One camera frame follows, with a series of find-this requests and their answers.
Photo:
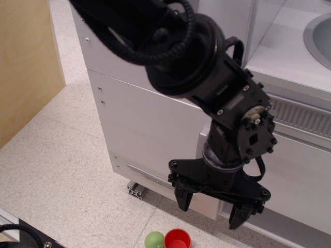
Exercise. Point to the white toy kitchen counter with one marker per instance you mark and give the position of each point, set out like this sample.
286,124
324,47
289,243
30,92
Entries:
282,59

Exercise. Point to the green toy ball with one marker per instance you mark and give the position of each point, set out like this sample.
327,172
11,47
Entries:
154,239

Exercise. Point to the aluminium extrusion foot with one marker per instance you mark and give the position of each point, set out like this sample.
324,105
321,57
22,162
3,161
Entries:
137,190

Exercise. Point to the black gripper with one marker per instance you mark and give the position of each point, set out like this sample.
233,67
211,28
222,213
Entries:
196,176

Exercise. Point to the grey fridge door handle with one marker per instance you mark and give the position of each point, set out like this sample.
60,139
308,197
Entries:
203,135

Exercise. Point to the white toy fridge cabinet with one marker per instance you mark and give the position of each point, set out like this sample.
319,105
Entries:
170,96

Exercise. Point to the grey vent grille panel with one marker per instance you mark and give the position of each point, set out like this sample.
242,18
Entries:
301,116

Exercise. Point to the grey round sink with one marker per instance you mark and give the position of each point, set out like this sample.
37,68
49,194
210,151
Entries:
317,39

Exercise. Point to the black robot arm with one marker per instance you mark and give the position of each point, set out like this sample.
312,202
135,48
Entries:
186,55

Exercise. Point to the red toy cup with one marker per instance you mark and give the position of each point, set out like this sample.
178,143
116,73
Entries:
177,238

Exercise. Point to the white low fridge door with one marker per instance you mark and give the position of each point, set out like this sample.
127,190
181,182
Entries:
145,130

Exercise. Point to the aluminium frame rail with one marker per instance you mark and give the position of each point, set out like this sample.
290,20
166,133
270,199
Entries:
8,218

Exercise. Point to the plywood board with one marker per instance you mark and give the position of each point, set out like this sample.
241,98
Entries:
31,71

